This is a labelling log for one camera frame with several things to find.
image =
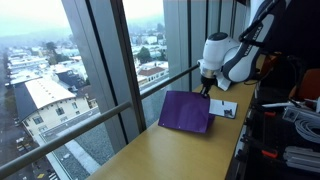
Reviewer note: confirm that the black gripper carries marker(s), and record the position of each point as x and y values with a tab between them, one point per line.
207	82

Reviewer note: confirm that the purple cloth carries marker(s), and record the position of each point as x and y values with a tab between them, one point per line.
186	111

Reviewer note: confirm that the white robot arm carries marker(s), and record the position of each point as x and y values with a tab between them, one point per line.
218	50

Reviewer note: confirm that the white rectangular board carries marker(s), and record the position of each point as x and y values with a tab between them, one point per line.
220	106

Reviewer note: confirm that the black clamp with orange pad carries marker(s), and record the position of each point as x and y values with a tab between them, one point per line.
268	153
269	114

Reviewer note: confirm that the black perforated breadboard table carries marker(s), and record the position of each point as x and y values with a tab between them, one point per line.
286	140

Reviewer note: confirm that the grey window mullion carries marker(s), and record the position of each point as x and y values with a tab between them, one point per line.
113	66

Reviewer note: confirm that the orange chair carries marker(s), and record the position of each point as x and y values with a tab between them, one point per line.
308	85

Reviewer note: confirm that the grey metal window railing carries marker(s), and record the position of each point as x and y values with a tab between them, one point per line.
83	128

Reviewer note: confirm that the silver aluminium extrusion with bracket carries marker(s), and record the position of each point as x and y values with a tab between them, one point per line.
300	113

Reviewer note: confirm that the silver aluminium extrusion rail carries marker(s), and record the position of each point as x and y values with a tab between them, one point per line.
301	160

